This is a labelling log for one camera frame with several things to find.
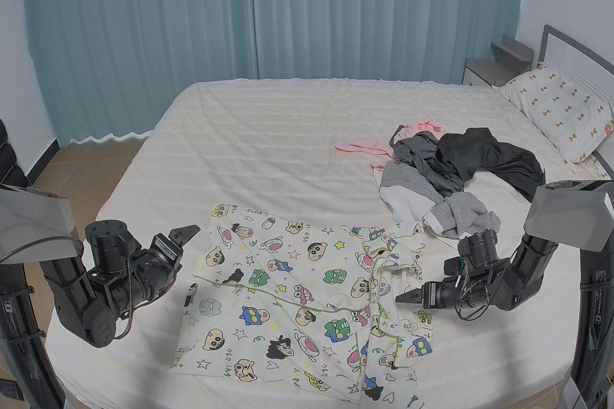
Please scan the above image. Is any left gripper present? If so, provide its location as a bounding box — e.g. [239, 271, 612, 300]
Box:
[127, 225, 201, 305]

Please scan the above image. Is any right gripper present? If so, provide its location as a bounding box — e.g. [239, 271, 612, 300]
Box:
[396, 280, 469, 310]

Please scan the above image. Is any grey and white sweater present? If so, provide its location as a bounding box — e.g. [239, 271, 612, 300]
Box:
[372, 160, 502, 250]

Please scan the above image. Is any white printed pyjama top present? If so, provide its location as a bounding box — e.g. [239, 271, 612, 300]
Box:
[170, 203, 435, 409]

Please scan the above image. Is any white printed pillow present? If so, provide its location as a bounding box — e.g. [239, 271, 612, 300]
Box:
[499, 64, 614, 166]

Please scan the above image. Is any pink garment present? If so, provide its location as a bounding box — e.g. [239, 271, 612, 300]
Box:
[334, 120, 444, 158]

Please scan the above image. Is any dark grey garment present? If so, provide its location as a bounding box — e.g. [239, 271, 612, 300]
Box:
[391, 131, 473, 197]

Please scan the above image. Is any bed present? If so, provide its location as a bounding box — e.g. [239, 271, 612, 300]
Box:
[41, 25, 614, 409]

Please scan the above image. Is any black garment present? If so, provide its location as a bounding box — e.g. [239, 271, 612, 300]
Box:
[439, 127, 547, 202]

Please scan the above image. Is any grey bedside table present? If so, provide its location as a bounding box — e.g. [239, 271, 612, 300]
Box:
[463, 34, 534, 87]

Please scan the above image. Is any black chest of drawers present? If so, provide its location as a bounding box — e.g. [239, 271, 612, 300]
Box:
[0, 120, 30, 187]

